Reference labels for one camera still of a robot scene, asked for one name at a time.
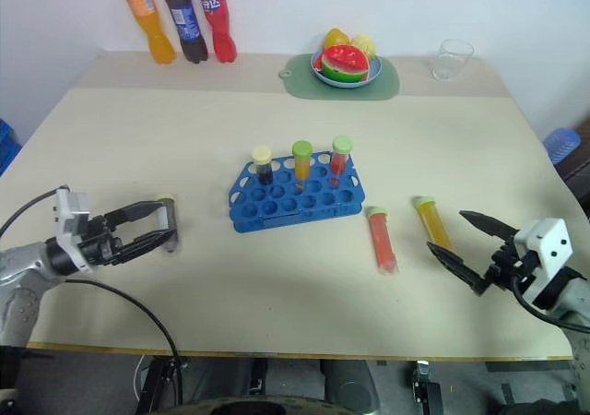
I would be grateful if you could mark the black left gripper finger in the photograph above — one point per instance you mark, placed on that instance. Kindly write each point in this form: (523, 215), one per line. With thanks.
(138, 210)
(145, 244)

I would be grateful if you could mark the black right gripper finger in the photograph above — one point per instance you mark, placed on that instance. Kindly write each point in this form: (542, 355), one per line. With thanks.
(458, 267)
(491, 227)

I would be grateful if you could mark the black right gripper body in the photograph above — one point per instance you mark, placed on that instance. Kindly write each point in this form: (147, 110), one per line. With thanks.
(509, 267)

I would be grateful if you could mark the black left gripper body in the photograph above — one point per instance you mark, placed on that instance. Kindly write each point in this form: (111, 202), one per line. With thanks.
(99, 244)

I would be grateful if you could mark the clear tube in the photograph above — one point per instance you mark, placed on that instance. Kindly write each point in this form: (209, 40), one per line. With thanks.
(170, 219)

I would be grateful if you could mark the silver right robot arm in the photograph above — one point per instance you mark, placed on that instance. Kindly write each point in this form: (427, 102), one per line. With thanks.
(569, 299)

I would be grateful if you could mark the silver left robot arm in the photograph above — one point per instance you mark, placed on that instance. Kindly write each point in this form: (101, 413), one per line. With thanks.
(20, 272)

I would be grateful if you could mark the orange test tube green cap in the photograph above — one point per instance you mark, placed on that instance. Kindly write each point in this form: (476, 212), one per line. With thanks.
(302, 161)
(435, 226)

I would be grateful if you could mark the red test tube green cap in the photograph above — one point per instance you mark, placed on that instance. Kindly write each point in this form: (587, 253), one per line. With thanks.
(340, 157)
(382, 240)

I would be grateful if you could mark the dark blue tube yellow cap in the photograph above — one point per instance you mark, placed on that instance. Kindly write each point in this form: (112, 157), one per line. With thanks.
(263, 166)

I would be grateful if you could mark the blue test tube rack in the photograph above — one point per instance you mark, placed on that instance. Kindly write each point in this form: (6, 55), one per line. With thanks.
(295, 209)

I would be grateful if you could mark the dark chair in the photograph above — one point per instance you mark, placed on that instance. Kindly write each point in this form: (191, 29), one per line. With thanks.
(576, 180)

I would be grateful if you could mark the blue plastic stool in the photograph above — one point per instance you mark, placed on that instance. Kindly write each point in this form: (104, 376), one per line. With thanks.
(561, 144)

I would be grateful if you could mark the blue plastic crate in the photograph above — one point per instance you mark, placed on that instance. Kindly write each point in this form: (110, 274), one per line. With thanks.
(8, 147)

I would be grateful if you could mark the grey cylinder under table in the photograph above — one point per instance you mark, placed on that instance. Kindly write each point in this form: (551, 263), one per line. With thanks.
(350, 385)

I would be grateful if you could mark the clear glass cup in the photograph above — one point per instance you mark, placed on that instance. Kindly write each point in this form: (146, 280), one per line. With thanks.
(451, 62)

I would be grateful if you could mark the orange soda bottle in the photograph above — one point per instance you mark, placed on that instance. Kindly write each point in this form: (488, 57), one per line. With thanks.
(154, 27)

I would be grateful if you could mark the dark cola bottle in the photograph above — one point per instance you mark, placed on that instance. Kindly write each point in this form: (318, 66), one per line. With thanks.
(186, 23)

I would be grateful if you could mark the plate of fruit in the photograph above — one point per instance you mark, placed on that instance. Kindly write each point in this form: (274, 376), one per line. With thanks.
(373, 71)

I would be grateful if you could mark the red soda bottle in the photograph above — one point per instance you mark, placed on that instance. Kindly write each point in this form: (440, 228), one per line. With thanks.
(219, 23)

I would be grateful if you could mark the green silicone mat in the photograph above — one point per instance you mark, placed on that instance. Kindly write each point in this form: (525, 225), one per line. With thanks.
(299, 80)

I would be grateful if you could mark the toy watermelon slice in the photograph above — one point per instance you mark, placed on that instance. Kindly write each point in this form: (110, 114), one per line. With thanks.
(345, 63)

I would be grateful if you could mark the pale yellow toy fruit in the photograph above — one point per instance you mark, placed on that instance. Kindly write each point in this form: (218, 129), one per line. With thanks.
(365, 45)

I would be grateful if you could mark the yellow toy lemon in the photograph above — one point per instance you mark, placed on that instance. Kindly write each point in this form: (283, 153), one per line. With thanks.
(335, 38)

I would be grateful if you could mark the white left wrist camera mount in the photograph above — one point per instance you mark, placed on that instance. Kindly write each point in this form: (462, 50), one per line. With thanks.
(69, 216)

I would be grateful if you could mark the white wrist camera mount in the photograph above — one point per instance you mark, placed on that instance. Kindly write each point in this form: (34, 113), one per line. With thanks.
(546, 244)
(69, 216)

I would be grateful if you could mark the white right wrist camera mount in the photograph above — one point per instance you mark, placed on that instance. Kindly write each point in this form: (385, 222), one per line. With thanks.
(546, 244)

